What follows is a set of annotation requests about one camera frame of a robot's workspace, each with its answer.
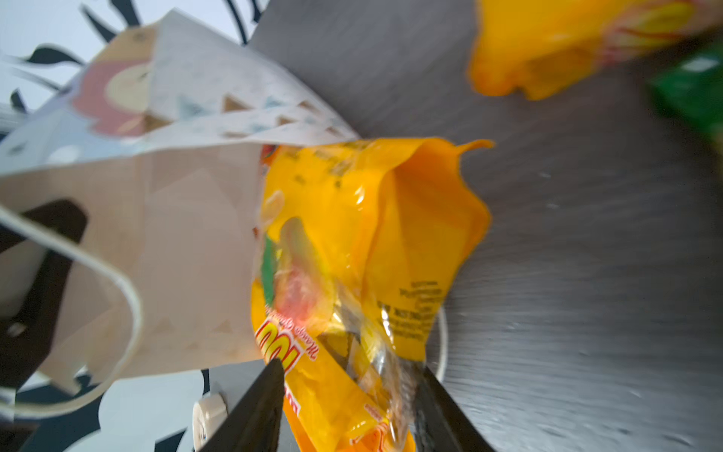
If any patterned paper gift bag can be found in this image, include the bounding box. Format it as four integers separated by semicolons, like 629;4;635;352
1;11;358;394

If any yellow snack packet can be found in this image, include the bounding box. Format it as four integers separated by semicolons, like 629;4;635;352
468;0;722;101
252;137;491;451

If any green Fox's candy packet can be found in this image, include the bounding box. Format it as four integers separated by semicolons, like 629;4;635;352
650;41;722;145

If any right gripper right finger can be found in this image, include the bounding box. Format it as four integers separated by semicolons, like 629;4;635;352
414;367;494;452

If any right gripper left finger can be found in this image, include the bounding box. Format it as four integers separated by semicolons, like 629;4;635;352
201;359;284;452

